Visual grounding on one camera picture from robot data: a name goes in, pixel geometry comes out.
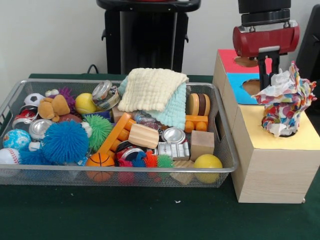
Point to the clear mesh bin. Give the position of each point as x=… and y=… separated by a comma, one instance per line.
x=37, y=176

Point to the large blue spiky ball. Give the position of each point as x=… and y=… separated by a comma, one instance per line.
x=66, y=142

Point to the wooden striped burger toy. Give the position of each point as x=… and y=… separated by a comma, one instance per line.
x=198, y=103

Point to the ridged wooden block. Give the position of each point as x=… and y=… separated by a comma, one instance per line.
x=143, y=136

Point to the wooden box with three holes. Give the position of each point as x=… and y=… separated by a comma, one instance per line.
x=275, y=175

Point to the dark green side table cloth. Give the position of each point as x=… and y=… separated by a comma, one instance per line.
x=318, y=96

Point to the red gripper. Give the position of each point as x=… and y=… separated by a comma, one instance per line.
x=267, y=40

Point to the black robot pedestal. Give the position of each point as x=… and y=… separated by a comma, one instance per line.
x=150, y=37

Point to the mint green muslin cloth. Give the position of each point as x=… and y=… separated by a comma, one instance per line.
x=175, y=110

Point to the brown plush teddy bear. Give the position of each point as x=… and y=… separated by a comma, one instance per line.
x=52, y=107

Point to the white cloth with colourful spots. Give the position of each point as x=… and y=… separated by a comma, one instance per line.
x=285, y=107

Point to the large yellow ball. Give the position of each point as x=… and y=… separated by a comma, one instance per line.
x=208, y=163

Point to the small orange basketball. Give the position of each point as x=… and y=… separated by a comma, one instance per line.
x=100, y=160

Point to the black padded upright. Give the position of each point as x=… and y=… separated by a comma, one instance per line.
x=312, y=50

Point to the cream muslin cloth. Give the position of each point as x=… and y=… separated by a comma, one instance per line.
x=150, y=87

